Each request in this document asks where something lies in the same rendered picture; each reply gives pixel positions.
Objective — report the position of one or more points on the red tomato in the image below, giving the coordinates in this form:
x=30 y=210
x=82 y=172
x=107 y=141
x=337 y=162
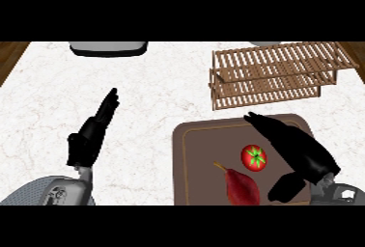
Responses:
x=253 y=158

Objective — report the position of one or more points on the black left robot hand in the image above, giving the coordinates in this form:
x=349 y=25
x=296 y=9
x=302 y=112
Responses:
x=91 y=135

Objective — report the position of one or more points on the wooden tiered shelf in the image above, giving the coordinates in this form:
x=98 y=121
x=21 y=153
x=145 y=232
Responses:
x=275 y=74

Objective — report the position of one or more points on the grey and black appliance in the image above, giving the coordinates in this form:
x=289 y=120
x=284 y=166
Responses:
x=108 y=49

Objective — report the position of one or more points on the brown tray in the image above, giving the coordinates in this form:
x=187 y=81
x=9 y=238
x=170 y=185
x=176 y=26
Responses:
x=209 y=160

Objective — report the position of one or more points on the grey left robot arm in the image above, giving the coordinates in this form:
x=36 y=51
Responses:
x=55 y=188

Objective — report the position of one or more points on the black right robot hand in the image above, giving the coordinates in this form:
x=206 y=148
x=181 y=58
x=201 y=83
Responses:
x=295 y=144

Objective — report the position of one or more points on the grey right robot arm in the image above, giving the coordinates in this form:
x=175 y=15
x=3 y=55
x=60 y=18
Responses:
x=339 y=192

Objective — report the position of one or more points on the pale grey object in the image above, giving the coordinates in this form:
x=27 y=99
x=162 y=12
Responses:
x=265 y=43

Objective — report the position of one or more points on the red pear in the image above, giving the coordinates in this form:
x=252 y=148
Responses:
x=241 y=188

